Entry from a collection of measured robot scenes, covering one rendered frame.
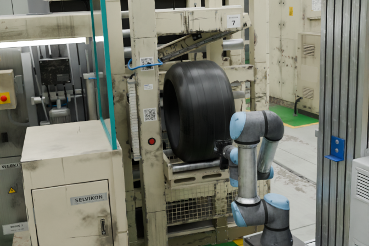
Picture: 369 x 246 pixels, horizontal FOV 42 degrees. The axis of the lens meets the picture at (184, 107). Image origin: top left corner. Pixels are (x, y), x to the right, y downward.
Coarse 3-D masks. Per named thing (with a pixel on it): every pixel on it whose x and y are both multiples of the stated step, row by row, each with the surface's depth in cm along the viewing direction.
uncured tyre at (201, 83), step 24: (168, 72) 283; (192, 72) 266; (216, 72) 269; (168, 96) 308; (192, 96) 258; (216, 96) 261; (168, 120) 304; (192, 120) 257; (216, 120) 260; (192, 144) 263
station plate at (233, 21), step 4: (228, 16) 299; (232, 16) 300; (236, 16) 300; (228, 20) 300; (232, 20) 300; (236, 20) 301; (228, 24) 300; (232, 24) 301; (236, 24) 301; (240, 24) 302
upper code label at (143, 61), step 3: (144, 57) 264; (147, 57) 265; (150, 57) 265; (141, 60) 264; (144, 60) 264; (147, 60) 265; (150, 60) 265; (141, 63) 264; (144, 63) 265; (153, 63) 266; (153, 66) 267; (141, 69) 265; (144, 69) 266; (147, 69) 266; (150, 69) 266; (153, 69) 267
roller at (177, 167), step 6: (192, 162) 279; (198, 162) 279; (204, 162) 279; (210, 162) 280; (216, 162) 281; (174, 168) 274; (180, 168) 275; (186, 168) 276; (192, 168) 278; (198, 168) 279
